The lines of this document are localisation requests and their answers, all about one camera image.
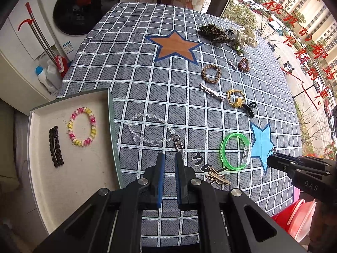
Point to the orange star patch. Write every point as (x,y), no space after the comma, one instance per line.
(174,45)

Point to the light blue star patch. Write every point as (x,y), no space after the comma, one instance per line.
(262,145)

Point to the black claw hair clip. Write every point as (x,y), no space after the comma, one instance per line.
(249,108)

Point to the grey checked tablecloth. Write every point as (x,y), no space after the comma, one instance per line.
(152,98)

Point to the black beaded hair clip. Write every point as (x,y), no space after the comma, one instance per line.
(56,154)

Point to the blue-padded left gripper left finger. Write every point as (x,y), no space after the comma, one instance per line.
(155,176)

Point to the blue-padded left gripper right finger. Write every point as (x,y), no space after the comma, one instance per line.
(183,176)

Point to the silver star hair clip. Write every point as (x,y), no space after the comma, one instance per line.
(214,94)

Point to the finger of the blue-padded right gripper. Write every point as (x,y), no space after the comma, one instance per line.
(287,169)
(282,160)

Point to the small silver charm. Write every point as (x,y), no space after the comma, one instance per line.
(230,63)

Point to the blue capped detergent bottle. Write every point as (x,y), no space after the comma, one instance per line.
(42,76)

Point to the cream polka dot scrunchie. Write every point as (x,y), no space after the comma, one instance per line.
(245,37)

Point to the green translucent bangle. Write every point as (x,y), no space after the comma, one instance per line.
(244,154)

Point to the small black claw clip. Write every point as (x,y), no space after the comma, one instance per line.
(229,31)

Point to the green leaf hair clip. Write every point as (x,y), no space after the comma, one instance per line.
(237,49)

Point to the white plastic jug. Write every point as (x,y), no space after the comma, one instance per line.
(53,74)

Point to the white cabinet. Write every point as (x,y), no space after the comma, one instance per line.
(20,51)

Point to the white washing machine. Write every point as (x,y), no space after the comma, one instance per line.
(72,20)

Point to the beige jewelry tray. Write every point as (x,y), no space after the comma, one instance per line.
(59,192)

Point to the red plastic basin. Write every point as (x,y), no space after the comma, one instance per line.
(296,219)

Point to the leopard print scrunchie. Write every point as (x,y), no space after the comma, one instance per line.
(214,33)

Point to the red handled mop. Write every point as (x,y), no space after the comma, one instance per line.
(58,60)

